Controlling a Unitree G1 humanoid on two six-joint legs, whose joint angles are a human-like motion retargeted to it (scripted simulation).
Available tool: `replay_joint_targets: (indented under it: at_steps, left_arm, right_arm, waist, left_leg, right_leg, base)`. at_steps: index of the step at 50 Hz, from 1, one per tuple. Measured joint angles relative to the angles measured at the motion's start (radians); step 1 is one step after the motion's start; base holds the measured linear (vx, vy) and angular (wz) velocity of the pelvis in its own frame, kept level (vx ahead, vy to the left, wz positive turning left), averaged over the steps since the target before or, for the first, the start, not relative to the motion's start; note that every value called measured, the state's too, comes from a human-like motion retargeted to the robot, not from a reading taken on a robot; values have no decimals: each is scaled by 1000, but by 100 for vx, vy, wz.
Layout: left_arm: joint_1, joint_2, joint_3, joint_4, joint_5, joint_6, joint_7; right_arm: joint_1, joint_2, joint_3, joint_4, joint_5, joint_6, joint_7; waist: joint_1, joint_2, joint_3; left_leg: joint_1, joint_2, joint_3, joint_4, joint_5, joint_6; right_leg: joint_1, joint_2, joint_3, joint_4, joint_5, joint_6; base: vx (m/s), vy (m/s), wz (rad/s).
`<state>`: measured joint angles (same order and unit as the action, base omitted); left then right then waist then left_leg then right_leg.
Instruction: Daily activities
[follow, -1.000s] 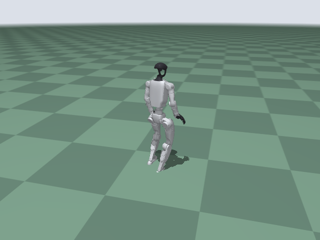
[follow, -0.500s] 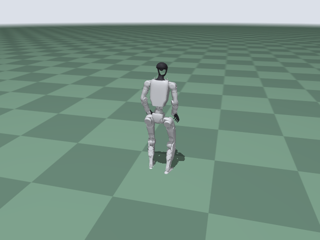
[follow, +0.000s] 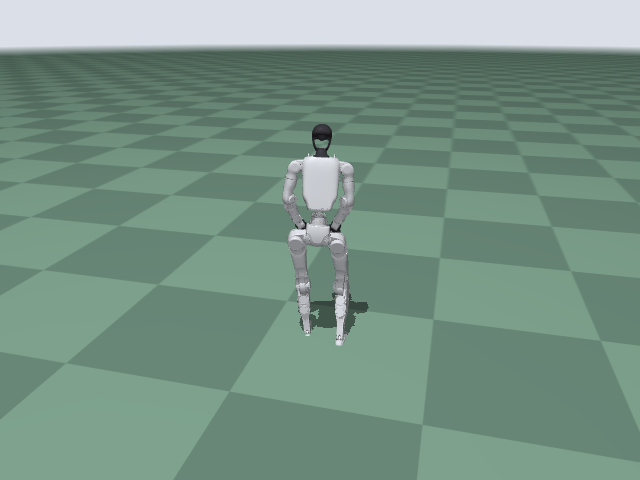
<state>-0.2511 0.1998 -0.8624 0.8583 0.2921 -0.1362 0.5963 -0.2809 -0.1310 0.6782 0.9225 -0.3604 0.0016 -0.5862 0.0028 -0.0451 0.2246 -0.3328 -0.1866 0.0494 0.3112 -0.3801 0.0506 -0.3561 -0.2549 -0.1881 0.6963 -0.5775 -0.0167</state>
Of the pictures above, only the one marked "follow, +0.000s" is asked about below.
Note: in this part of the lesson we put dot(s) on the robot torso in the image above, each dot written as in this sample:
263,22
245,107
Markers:
320,181

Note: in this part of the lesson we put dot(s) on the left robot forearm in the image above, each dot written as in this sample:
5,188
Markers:
295,215

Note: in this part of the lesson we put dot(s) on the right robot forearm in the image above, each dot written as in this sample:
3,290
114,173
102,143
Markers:
340,216

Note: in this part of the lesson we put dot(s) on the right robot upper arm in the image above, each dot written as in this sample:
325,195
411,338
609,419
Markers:
347,170

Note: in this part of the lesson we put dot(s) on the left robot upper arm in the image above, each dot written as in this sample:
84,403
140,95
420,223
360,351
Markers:
294,167

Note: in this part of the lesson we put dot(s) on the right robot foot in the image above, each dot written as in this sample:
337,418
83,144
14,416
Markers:
340,342

